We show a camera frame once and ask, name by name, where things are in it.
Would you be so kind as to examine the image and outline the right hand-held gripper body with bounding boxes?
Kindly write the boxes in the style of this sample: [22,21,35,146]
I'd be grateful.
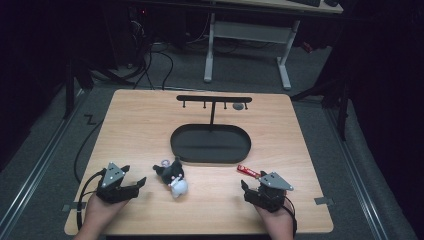
[243,171,295,214]

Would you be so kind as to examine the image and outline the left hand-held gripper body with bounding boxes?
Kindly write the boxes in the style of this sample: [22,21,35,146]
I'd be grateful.
[96,162,140,205]

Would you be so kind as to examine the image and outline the red strap keychain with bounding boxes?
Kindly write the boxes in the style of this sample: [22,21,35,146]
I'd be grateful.
[236,164,262,180]

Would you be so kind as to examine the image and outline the black and white plush keychain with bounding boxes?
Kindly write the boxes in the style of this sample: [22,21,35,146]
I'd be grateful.
[152,156,190,200]

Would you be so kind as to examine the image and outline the black key rack with tray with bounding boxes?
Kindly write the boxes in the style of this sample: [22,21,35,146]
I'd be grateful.
[169,94,253,165]

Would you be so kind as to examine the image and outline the person's left hand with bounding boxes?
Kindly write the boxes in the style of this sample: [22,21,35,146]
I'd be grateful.
[82,193,130,228]

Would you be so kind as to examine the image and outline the person's right hand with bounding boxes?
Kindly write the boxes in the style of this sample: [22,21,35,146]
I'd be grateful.
[254,204,296,236]

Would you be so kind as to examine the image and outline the grey tape piece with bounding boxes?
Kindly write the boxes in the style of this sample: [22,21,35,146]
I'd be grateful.
[313,196,335,206]
[61,201,88,213]

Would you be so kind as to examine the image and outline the black metal stand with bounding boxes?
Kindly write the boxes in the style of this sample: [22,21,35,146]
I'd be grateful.
[62,58,96,120]
[289,74,352,142]

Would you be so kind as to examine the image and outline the small red object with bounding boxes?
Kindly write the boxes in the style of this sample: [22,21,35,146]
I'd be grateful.
[300,41,315,55]

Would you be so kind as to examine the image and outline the white-framed wooden desk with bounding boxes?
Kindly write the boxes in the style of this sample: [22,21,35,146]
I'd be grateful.
[202,0,345,91]

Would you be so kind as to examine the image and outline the black keyboard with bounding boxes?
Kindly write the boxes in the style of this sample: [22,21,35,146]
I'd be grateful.
[287,0,323,8]

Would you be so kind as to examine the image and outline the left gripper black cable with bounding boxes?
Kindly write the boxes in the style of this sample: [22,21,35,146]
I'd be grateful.
[76,168,108,232]

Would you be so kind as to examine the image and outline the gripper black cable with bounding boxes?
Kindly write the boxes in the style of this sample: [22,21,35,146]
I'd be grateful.
[76,168,108,232]
[282,195,298,238]

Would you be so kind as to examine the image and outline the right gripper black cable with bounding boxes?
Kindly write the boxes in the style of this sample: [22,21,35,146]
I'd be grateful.
[282,195,298,238]

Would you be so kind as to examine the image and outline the black floor cable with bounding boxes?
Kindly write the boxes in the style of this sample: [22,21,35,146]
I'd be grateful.
[73,119,105,185]

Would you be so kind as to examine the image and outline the metal floor rail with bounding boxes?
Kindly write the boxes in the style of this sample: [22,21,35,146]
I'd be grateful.
[323,107,390,240]
[0,89,86,233]

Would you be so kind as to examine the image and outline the bundle of black cables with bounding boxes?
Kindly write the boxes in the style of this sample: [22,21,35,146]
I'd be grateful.
[128,19,175,92]

